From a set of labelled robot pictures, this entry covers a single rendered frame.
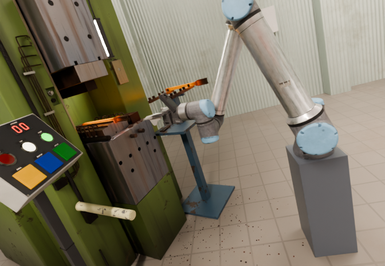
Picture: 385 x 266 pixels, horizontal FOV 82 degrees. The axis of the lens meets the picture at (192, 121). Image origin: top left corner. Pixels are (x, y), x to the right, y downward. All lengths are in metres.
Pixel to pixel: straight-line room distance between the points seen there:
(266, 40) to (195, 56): 3.04
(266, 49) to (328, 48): 3.15
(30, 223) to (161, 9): 3.32
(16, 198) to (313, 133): 1.07
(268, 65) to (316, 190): 0.69
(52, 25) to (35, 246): 1.39
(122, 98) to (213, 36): 2.49
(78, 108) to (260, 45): 1.44
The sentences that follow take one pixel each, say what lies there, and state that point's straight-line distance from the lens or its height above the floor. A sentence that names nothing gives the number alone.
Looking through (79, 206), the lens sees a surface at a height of 0.64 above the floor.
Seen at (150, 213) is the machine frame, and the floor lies 0.34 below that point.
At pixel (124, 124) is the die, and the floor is 0.95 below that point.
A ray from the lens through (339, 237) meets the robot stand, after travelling 1.54.
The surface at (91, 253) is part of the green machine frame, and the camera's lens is 1.65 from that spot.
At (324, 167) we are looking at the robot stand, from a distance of 1.25.
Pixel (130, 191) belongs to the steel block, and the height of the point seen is 0.57.
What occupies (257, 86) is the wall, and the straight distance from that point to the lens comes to 4.01.
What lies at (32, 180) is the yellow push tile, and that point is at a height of 1.00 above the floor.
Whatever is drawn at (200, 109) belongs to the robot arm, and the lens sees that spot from 1.03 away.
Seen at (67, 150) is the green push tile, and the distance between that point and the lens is 1.12.
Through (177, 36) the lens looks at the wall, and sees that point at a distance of 3.95.
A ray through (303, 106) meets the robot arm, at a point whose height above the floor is 0.92.
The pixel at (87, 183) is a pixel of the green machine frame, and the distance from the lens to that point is 1.53.
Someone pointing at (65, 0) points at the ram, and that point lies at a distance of 1.53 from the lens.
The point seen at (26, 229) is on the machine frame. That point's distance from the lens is 1.91.
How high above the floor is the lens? 1.23
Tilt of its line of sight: 16 degrees down
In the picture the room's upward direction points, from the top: 17 degrees counter-clockwise
